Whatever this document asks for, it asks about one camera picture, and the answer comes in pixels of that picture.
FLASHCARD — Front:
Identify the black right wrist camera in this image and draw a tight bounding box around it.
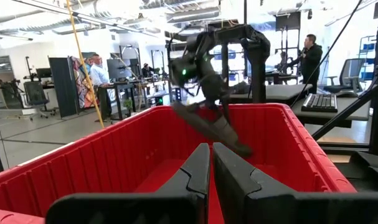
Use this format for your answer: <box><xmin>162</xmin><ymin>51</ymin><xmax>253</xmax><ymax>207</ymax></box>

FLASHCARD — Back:
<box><xmin>169</xmin><ymin>57</ymin><xmax>199</xmax><ymax>88</ymax></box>

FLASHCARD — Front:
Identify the black wall screen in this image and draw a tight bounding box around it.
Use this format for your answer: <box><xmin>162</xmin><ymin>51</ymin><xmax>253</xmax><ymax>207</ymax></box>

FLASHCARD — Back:
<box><xmin>275</xmin><ymin>11</ymin><xmax>302</xmax><ymax>32</ymax></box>

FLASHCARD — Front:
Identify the thin black cable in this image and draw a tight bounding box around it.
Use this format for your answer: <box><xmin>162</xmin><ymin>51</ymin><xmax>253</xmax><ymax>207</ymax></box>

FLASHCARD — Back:
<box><xmin>290</xmin><ymin>0</ymin><xmax>364</xmax><ymax>108</ymax></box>

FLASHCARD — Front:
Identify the grey table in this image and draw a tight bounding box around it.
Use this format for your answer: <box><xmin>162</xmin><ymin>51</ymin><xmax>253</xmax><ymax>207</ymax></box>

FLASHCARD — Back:
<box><xmin>228</xmin><ymin>82</ymin><xmax>314</xmax><ymax>106</ymax></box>

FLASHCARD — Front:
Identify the grey desk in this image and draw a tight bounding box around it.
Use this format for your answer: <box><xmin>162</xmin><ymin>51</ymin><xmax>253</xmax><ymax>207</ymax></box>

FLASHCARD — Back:
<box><xmin>290</xmin><ymin>93</ymin><xmax>372</xmax><ymax>129</ymax></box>

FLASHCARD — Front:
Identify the black office chair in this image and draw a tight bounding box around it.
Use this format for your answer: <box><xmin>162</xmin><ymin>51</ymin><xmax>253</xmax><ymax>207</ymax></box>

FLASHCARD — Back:
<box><xmin>322</xmin><ymin>57</ymin><xmax>369</xmax><ymax>94</ymax></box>
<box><xmin>22</xmin><ymin>81</ymin><xmax>58</xmax><ymax>121</ymax></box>

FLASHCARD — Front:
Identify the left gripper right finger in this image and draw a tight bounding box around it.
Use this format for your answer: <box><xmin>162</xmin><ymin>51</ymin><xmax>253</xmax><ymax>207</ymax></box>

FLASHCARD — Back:
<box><xmin>212</xmin><ymin>142</ymin><xmax>378</xmax><ymax>224</ymax></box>

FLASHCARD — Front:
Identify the dark room divider panel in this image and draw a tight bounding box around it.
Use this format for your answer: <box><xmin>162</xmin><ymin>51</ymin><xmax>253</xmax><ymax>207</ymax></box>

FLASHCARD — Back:
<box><xmin>47</xmin><ymin>56</ymin><xmax>80</xmax><ymax>119</ymax></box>

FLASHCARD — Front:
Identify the black keyboard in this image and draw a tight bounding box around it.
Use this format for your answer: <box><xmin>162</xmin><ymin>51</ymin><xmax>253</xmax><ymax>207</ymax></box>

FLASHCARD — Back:
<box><xmin>301</xmin><ymin>93</ymin><xmax>339</xmax><ymax>113</ymax></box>

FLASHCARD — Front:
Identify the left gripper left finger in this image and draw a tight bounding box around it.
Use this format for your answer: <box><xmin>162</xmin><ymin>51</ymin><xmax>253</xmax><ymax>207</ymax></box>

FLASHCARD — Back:
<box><xmin>45</xmin><ymin>142</ymin><xmax>211</xmax><ymax>224</ymax></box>

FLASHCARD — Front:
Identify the colourful painted panel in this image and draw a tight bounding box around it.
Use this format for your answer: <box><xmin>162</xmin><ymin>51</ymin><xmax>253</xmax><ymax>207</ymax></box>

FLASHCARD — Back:
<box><xmin>70</xmin><ymin>55</ymin><xmax>100</xmax><ymax>110</ymax></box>

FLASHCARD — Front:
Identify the black computer monitor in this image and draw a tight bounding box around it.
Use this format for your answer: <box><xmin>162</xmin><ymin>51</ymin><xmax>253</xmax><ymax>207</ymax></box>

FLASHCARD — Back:
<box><xmin>106</xmin><ymin>58</ymin><xmax>133</xmax><ymax>80</ymax></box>

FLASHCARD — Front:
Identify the black standing desk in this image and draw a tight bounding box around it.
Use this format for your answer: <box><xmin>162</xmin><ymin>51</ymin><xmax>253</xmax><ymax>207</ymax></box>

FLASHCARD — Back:
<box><xmin>95</xmin><ymin>80</ymin><xmax>171</xmax><ymax>122</ymax></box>

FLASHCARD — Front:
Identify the person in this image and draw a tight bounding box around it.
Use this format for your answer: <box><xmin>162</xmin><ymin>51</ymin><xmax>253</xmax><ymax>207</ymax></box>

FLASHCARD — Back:
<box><xmin>88</xmin><ymin>53</ymin><xmax>115</xmax><ymax>123</ymax></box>
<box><xmin>141</xmin><ymin>62</ymin><xmax>157</xmax><ymax>78</ymax></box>
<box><xmin>287</xmin><ymin>33</ymin><xmax>324</xmax><ymax>95</ymax></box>

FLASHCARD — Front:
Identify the small black monitor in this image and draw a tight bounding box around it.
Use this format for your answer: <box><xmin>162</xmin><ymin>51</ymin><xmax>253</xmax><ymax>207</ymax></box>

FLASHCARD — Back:
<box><xmin>35</xmin><ymin>67</ymin><xmax>53</xmax><ymax>79</ymax></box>

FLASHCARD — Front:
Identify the yellow cable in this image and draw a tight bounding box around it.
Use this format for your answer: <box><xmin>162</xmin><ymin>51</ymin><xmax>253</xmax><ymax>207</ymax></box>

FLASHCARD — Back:
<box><xmin>65</xmin><ymin>0</ymin><xmax>105</xmax><ymax>129</ymax></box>

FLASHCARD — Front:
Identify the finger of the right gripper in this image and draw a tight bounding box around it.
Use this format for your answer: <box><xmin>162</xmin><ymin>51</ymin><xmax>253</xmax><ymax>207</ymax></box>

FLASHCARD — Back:
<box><xmin>221</xmin><ymin>102</ymin><xmax>233</xmax><ymax>125</ymax></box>
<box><xmin>191</xmin><ymin>102</ymin><xmax>216</xmax><ymax>113</ymax></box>

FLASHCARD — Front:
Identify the red plastic bin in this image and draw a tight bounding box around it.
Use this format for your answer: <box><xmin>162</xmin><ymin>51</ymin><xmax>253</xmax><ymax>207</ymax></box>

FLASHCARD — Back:
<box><xmin>0</xmin><ymin>102</ymin><xmax>357</xmax><ymax>224</ymax></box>

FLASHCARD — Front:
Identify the shelf with blue bins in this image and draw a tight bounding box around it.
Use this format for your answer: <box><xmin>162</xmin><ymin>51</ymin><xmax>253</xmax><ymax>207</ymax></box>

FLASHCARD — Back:
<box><xmin>358</xmin><ymin>35</ymin><xmax>377</xmax><ymax>82</ymax></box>

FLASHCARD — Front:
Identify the small potted plant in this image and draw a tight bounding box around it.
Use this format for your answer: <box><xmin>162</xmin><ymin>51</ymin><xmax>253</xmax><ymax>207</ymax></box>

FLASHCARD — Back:
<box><xmin>123</xmin><ymin>98</ymin><xmax>135</xmax><ymax>118</ymax></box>

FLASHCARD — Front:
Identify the black slide sandal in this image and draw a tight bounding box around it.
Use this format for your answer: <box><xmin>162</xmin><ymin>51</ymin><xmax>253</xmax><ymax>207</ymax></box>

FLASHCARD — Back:
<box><xmin>171</xmin><ymin>101</ymin><xmax>254</xmax><ymax>157</ymax></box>

